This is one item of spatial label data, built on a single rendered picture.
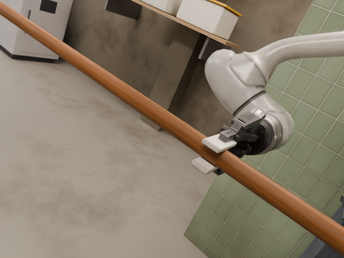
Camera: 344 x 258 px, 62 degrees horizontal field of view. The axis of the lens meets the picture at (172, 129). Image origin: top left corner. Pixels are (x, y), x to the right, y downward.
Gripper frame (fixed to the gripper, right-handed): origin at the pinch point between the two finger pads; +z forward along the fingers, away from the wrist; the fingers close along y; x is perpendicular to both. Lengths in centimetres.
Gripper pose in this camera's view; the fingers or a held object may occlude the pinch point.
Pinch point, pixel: (214, 152)
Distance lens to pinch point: 44.4
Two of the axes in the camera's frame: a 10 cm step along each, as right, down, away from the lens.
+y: -3.8, 8.5, 3.7
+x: -7.5, -5.1, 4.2
